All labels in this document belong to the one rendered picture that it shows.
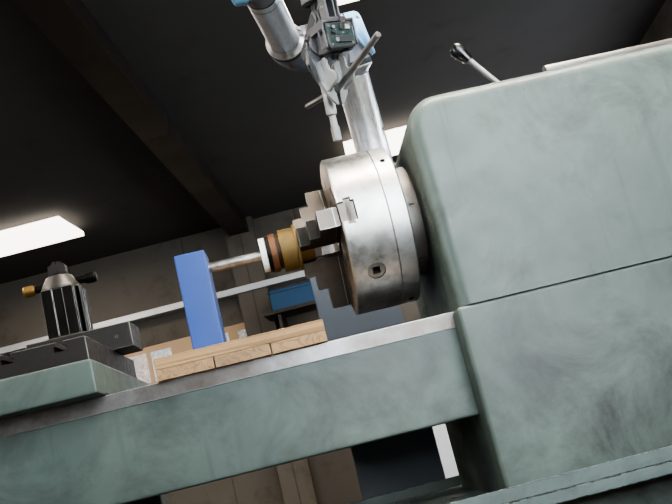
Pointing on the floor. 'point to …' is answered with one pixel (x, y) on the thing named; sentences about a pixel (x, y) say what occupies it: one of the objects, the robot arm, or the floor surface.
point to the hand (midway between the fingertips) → (337, 99)
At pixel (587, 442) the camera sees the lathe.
